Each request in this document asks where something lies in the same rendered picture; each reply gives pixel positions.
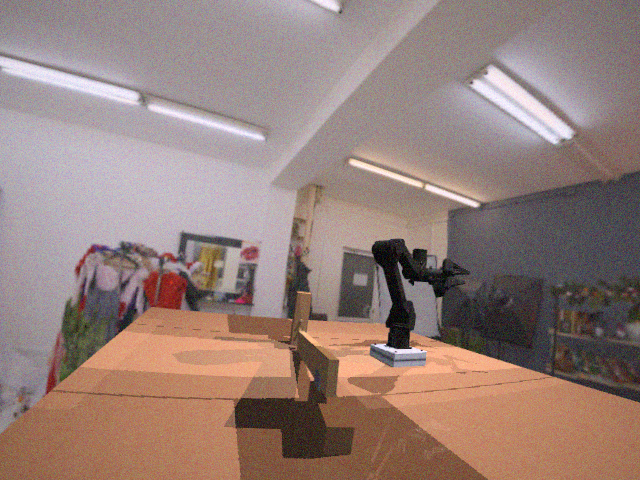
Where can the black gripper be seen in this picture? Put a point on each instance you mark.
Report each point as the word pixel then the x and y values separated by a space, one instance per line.
pixel 447 271

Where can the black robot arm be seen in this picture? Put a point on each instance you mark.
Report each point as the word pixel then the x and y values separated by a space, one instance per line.
pixel 387 254

